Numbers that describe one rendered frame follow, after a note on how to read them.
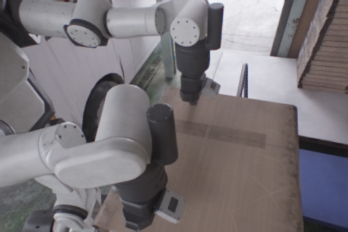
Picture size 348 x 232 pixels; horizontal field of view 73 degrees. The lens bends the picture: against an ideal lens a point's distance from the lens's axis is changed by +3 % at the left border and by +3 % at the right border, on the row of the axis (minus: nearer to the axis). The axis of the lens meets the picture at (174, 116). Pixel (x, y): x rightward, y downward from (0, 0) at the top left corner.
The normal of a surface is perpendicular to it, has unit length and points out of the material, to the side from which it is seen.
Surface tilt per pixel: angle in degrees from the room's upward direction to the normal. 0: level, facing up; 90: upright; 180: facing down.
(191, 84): 90
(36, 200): 0
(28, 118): 73
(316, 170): 0
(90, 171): 90
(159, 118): 0
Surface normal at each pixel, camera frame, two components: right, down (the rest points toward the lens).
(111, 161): 0.04, 0.73
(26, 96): 0.88, -0.04
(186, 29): -0.30, 0.71
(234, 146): -0.07, -0.69
